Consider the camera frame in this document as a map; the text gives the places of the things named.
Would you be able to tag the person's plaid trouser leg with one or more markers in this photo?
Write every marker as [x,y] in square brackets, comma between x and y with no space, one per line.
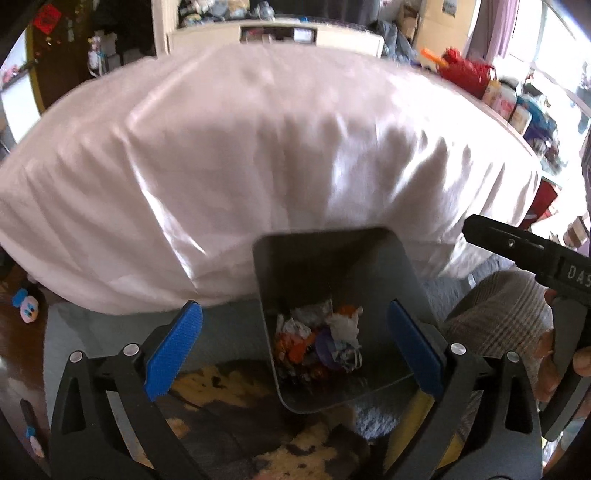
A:
[498,314]

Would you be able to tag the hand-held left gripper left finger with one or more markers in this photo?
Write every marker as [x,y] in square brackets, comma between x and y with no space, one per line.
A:
[173,350]

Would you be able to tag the red plastic basket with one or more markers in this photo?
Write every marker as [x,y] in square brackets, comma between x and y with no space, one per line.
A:
[464,74]

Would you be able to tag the pink bed blanket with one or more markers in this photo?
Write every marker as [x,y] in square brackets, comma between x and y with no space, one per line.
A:
[231,175]

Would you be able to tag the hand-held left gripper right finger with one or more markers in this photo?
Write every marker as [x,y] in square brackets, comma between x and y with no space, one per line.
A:
[415,348]

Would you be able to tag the cream television cabinet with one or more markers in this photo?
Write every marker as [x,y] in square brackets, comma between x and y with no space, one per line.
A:
[207,34]

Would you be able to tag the pile of clothes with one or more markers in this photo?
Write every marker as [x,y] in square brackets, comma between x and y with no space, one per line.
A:
[217,9]

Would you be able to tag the yellow and black rug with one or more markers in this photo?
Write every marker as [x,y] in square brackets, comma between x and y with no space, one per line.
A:
[240,438]

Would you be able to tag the white hanging bag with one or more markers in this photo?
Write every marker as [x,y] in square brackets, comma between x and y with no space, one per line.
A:
[95,57]

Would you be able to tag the grey trash bin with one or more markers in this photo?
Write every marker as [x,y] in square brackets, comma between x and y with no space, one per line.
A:
[378,277]

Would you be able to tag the red diamond wall decoration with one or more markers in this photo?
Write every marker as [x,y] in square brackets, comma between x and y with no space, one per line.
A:
[48,16]

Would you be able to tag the blue grey garment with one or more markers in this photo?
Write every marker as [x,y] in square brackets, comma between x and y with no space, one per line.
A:
[392,39]

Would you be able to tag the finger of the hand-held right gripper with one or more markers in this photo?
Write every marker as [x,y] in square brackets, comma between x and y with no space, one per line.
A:
[503,242]

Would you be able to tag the orange snack wrapper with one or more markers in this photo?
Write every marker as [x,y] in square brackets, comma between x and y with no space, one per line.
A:
[295,351]

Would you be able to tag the cardboard box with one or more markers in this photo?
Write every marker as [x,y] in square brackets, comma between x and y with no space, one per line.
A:
[438,18]

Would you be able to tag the person's right hand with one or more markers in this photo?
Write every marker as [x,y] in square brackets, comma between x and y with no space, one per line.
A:
[547,369]

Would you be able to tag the purple plastic bowl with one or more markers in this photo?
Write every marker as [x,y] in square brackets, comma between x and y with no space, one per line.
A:
[325,353]

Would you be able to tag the pink curtain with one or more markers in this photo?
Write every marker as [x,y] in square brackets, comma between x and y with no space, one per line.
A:
[501,25]

